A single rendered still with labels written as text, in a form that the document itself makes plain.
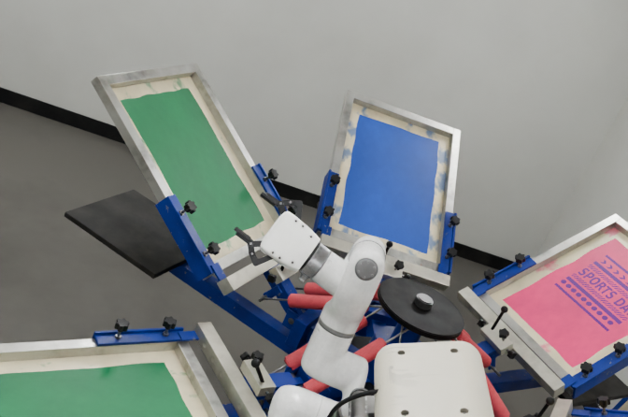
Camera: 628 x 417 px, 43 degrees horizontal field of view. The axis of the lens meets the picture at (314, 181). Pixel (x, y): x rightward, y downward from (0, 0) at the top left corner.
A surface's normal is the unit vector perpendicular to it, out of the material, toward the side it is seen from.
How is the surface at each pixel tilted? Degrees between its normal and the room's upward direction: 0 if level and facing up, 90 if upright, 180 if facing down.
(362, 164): 32
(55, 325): 0
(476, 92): 90
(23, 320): 0
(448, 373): 26
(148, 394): 0
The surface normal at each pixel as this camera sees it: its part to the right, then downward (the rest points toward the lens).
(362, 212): 0.31, -0.50
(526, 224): 0.01, 0.42
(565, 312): -0.12, -0.75
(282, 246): 0.07, -0.09
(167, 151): 0.73, -0.46
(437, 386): -0.09, -0.92
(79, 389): 0.36, -0.85
